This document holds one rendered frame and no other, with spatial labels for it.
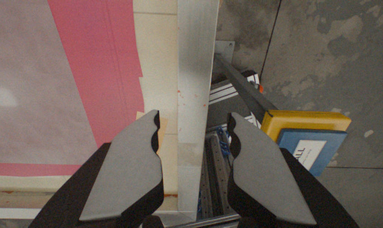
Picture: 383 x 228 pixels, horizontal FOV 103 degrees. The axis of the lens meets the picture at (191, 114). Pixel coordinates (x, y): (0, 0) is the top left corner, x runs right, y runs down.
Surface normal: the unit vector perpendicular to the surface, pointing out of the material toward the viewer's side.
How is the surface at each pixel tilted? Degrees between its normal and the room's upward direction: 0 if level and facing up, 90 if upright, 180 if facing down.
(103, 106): 0
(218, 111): 0
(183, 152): 0
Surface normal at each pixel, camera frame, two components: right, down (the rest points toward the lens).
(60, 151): 0.00, 0.49
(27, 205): 0.04, -0.87
